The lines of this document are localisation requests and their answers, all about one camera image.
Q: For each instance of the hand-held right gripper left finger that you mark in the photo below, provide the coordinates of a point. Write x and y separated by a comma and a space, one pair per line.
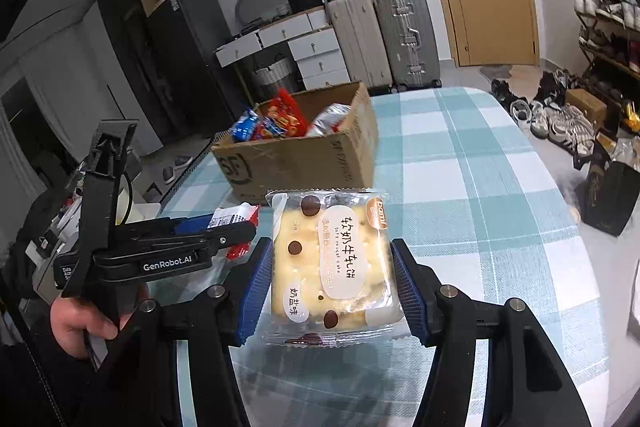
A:
255, 292

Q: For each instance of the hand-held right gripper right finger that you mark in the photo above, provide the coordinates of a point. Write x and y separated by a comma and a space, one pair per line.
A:
410, 287

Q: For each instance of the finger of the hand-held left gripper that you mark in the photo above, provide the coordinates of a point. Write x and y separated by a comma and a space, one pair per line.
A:
192, 222
225, 238

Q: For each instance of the white snack packet red trim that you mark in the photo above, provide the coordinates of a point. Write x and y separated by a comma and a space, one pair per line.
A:
232, 217

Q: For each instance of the cream cake packet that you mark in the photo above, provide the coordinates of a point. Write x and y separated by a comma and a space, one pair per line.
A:
330, 267

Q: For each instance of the brown cardboard box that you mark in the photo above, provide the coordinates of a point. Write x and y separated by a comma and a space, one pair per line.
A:
300, 167

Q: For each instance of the blue cookie packet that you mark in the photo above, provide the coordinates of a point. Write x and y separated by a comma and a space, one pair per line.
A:
244, 127

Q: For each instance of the silver red snack packet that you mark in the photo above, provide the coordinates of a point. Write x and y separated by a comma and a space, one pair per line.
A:
330, 119

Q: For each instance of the person's left forearm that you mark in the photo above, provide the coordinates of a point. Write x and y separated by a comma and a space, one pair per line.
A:
35, 387

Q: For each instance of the person's left hand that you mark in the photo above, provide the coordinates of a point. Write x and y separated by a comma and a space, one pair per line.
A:
75, 324

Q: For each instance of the pair of grey slippers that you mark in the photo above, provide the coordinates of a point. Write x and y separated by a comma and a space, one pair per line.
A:
177, 169

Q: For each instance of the dark grey fridge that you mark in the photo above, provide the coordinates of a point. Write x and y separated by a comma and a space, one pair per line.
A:
195, 62

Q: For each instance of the grey white laundry basket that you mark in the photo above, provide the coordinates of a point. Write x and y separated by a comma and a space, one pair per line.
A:
272, 79

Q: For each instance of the dark tall wardrobe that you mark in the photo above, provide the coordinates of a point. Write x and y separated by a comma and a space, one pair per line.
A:
130, 32

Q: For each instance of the white desk with drawers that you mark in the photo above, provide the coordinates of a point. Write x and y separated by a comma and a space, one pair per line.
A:
320, 57

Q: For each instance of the black shopping bag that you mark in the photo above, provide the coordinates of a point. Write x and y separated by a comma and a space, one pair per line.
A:
610, 197

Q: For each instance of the pile of loose shoes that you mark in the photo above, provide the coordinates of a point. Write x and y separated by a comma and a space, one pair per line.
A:
555, 122

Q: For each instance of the grey door mat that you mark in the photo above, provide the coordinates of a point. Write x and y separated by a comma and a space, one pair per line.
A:
500, 73

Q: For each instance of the beige suitcase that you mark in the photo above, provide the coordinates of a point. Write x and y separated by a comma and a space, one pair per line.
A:
357, 42

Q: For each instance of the black storage box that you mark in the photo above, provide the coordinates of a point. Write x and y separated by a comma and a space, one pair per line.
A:
303, 2

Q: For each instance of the silver suitcase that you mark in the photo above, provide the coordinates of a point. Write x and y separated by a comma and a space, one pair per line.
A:
407, 37

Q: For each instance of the small brown cardboard carton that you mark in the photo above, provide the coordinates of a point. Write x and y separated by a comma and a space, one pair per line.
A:
585, 107

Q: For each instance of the shoe rack with shoes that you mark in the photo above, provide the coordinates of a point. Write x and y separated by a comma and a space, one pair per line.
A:
600, 7

